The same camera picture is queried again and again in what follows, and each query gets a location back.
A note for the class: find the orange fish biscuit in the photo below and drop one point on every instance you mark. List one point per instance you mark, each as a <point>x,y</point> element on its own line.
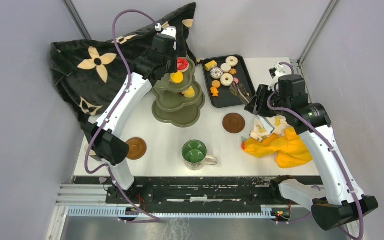
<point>214,91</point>

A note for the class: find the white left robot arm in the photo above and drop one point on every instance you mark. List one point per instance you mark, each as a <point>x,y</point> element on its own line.
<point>103,136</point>

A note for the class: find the black dessert tray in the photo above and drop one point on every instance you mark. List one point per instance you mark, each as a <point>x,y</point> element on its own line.
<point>225,98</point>

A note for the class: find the black floral pillow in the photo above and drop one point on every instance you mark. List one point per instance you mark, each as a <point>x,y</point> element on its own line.
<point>88,74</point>

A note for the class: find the brown wooden coaster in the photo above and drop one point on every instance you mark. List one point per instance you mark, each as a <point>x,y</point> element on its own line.
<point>233,123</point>
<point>137,148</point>

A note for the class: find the yellow swirl roll cake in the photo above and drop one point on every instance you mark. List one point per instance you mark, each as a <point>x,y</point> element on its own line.
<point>189,93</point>

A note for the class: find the white round pastry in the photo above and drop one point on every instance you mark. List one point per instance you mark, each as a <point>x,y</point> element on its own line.
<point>226,68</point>

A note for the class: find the red flower donut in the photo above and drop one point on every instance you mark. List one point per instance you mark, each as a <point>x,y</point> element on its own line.
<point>182,64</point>

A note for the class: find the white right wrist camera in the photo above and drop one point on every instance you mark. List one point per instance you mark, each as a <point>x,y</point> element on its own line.
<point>276,72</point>

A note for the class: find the orange flower biscuit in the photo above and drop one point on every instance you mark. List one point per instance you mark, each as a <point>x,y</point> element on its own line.
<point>232,71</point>

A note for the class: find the white ring donut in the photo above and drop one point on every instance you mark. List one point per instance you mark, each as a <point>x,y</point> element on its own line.
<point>226,79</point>

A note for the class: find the yellow cloth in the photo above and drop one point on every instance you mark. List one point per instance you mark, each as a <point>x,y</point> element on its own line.
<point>289,149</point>

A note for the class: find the yellow layered cake slice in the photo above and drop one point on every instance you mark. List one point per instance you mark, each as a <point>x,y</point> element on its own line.
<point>210,65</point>

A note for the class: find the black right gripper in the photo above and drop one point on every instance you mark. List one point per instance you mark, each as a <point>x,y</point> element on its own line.
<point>257,105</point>

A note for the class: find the metal serving tongs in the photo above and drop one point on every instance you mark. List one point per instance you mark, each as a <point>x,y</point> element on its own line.
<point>239,91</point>

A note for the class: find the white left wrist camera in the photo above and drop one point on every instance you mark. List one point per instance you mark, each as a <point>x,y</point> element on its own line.
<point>169,31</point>

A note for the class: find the green three-tier serving stand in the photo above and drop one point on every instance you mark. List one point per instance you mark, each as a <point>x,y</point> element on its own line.
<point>170,106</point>

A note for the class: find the green enamel mug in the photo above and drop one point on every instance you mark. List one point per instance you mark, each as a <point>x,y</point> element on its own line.
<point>195,155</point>

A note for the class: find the white patterned cloth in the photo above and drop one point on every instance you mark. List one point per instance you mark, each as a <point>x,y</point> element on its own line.
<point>258,133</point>

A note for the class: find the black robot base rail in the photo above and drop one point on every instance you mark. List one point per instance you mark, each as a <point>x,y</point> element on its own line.
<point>197,195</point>

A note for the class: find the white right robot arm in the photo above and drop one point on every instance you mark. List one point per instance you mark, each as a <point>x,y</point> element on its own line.
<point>342,201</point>

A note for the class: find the white glazed donut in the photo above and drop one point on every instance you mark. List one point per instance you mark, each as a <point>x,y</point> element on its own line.
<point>232,61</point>

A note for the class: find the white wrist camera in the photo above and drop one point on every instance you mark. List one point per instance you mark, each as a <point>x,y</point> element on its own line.
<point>169,31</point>
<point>276,72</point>

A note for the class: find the chocolate striped white donut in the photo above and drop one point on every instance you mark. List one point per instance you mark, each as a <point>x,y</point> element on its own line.
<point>216,73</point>

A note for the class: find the round orange biscuit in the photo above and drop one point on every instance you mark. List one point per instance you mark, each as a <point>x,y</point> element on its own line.
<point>216,84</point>

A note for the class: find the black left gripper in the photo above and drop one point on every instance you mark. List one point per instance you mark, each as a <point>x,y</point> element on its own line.
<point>173,68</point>

